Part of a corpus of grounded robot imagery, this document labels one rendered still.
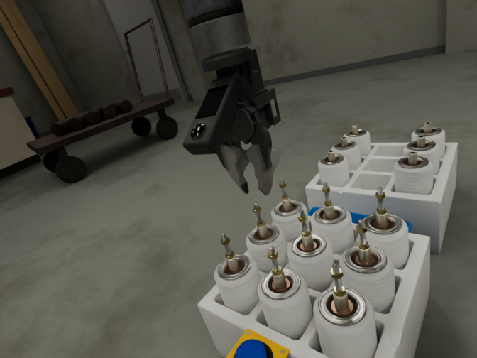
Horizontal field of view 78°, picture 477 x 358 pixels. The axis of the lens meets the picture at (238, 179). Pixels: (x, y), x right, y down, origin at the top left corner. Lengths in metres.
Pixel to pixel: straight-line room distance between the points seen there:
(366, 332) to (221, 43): 0.46
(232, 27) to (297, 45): 3.96
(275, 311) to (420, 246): 0.36
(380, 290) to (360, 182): 0.54
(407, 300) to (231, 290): 0.33
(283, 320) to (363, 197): 0.50
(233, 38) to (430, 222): 0.75
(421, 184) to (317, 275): 0.43
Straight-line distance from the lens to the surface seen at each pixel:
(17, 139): 4.37
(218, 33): 0.40
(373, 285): 0.61
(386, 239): 0.68
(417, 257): 0.75
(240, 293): 0.65
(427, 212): 0.95
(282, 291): 0.59
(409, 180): 0.94
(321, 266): 0.65
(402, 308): 0.65
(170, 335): 0.96
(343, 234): 0.73
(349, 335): 0.53
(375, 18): 4.14
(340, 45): 4.22
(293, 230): 0.79
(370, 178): 1.08
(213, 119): 0.37
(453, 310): 0.90
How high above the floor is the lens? 0.67
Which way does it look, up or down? 24 degrees down
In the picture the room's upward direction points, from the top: 16 degrees counter-clockwise
